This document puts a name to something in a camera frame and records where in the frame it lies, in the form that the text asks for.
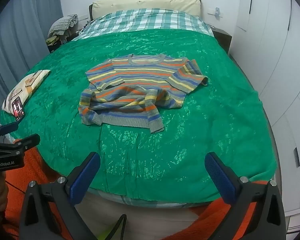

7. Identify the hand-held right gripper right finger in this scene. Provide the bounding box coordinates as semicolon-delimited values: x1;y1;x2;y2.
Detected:
204;152;287;240

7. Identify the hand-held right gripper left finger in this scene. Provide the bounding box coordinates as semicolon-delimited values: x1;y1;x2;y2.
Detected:
19;151;101;240

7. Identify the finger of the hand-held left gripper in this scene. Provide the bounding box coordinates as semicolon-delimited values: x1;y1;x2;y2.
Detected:
0;133;41;155
0;122;19;140

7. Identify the striped knit sweater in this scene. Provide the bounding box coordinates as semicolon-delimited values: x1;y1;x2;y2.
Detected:
78;53;210;133

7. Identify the person's left hand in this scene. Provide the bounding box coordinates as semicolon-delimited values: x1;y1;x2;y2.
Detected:
0;171;10;207

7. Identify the smartphone with lit screen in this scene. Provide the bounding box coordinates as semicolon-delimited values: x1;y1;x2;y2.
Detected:
11;96;25;122

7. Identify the printed white pillow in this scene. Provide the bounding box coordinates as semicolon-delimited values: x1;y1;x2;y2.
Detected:
2;69;51;117

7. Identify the green velvet blanket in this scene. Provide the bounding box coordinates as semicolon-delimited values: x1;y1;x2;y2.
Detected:
0;27;277;202

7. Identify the grey curtain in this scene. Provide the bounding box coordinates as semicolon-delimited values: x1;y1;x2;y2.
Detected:
0;0;64;128

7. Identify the olive cloth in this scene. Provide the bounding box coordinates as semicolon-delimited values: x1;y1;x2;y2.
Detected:
46;36;65;47

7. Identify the checked cloth pile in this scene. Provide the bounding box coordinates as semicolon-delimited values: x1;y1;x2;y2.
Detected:
48;14;79;37

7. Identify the white wardrobe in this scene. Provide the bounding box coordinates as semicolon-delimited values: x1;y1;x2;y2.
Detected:
227;0;300;230

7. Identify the dark nightstand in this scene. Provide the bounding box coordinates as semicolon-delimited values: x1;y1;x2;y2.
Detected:
211;27;232;54

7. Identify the teal checked bed sheet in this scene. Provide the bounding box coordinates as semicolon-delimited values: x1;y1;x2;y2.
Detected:
71;8;215;41

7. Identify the cream padded headboard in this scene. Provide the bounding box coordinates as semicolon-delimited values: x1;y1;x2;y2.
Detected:
89;0;202;22

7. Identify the thin black cable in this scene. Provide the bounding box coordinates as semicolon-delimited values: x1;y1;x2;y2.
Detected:
4;179;27;195

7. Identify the white wall socket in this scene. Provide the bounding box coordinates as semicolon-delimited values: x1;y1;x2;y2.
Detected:
207;7;223;18

